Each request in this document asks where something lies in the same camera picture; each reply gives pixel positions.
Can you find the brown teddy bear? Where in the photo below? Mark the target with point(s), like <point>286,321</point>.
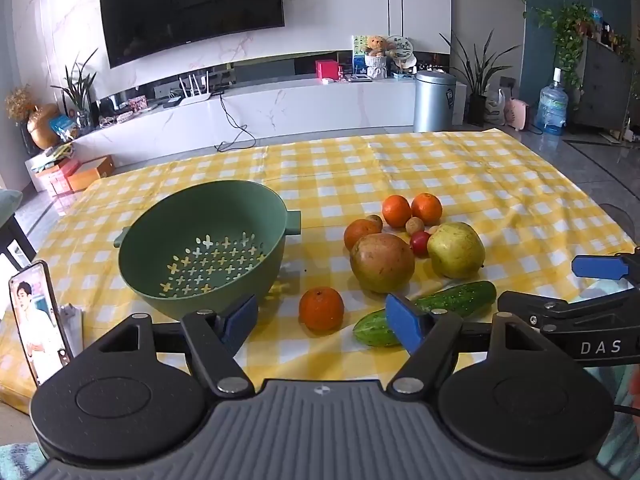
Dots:
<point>376,45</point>

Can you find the orange cardboard box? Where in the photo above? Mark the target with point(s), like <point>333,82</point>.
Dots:
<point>92,172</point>

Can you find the pink cardboard box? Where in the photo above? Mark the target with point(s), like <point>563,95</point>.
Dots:
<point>57,177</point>

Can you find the white marble television cabinet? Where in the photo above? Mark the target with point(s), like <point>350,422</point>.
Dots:
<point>310,110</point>

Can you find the dark chair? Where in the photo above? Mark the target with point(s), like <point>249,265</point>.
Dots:
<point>12,232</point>

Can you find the silver trash can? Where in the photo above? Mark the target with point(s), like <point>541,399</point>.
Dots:
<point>434,102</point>

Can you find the green plastic colander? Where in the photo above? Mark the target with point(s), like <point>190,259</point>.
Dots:
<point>165,240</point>

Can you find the long leaf potted plant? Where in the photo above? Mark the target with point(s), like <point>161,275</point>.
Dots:
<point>80,95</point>

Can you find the dried flower bunch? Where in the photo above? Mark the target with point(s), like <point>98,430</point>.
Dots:
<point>19,102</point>

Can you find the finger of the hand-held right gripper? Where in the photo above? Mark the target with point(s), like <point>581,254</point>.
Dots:
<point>520,305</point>
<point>597,266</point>

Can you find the red box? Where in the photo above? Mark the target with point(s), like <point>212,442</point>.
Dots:
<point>327,70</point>

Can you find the brown longan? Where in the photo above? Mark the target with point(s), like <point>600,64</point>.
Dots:
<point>414,225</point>
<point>374,221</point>

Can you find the blue water bottle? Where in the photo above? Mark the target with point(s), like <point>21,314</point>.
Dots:
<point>552,107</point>

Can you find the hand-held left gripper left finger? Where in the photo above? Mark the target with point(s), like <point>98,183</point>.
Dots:
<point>241,317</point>

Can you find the teal striped fleece garment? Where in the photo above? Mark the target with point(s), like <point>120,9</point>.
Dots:
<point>605,291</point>

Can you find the gold vase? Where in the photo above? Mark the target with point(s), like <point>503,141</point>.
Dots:
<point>42,127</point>

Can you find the black wall television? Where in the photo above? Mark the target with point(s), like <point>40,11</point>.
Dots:
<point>190,5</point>

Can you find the snake plant in black pot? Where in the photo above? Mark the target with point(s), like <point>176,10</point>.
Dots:
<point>477,107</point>

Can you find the grey sideboard cabinet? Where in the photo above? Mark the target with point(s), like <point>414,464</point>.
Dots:
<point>607,85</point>

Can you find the orange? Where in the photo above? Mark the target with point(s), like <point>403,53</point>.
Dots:
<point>321,308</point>
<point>426,208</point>
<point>360,232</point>
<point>396,211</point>

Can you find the red cherry tomato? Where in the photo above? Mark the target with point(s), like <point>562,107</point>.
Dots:
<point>420,243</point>

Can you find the white plastic bag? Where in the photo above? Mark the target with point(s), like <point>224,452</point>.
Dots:
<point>495,107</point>

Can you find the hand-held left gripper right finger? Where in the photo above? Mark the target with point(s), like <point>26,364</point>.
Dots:
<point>402,322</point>

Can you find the smartphone on stand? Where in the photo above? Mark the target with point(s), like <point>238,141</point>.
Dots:
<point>37,320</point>

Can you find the yellow checked tablecloth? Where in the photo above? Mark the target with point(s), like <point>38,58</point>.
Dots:
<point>325,170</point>

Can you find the hanging ivy plant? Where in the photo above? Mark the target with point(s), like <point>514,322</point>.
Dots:
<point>567,40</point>

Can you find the green-yellow pear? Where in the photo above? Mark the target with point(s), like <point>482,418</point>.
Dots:
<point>456,250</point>

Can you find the white router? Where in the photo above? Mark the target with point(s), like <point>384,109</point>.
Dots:
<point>195,97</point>

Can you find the green cucumber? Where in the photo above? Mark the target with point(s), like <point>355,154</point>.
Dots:
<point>450,300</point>

